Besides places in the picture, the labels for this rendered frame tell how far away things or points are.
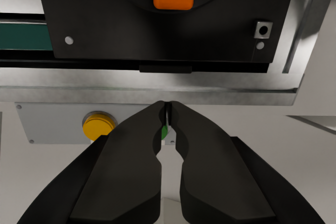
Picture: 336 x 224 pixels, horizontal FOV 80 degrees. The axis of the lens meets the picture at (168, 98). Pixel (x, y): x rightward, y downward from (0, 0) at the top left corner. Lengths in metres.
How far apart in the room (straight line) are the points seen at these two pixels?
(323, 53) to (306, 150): 0.22
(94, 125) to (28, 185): 0.36
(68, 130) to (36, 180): 0.29
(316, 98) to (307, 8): 0.23
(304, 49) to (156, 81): 0.17
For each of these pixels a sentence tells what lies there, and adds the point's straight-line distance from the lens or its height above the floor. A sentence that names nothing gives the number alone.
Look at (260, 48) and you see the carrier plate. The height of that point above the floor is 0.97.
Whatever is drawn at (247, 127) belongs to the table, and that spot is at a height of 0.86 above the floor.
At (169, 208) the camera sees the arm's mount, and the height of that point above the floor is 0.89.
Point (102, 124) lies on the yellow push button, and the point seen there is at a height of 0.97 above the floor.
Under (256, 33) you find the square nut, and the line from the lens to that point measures 0.23.
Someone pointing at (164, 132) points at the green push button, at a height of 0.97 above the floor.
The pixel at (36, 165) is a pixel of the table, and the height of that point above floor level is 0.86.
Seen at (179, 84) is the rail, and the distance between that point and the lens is 0.25.
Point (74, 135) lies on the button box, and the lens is 0.31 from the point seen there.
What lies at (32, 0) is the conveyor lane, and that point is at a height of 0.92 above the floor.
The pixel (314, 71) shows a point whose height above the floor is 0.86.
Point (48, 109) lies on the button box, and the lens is 0.30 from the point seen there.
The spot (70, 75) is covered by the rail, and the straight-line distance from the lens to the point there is 0.26.
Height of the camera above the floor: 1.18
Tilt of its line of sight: 62 degrees down
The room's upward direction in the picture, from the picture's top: 177 degrees clockwise
